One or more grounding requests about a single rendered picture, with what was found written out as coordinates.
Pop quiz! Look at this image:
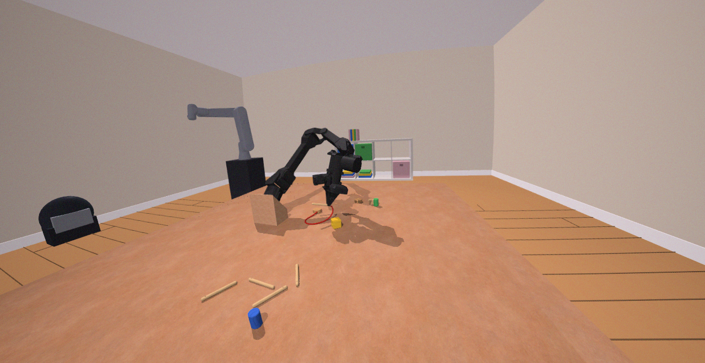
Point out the blue cylinder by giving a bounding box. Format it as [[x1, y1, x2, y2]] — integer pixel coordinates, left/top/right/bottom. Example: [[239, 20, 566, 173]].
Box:
[[248, 308, 263, 329]]

